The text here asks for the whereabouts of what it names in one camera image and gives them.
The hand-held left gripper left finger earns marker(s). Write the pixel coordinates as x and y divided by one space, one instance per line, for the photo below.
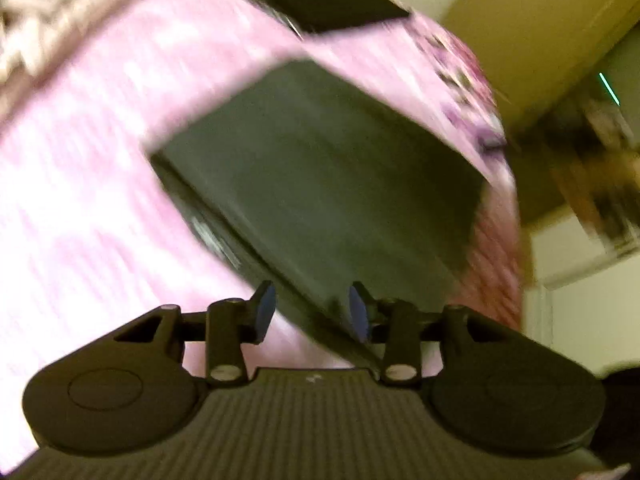
266 310

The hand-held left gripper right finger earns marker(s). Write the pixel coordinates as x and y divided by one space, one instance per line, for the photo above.
359 312

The dark grey jeans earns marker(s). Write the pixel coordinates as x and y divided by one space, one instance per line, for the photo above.
325 175

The white cabinet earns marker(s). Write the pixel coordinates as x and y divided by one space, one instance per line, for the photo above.
585 305

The pink floral bed sheet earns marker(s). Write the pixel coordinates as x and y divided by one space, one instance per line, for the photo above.
90 210

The person's black clothing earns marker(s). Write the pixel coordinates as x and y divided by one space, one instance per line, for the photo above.
622 410

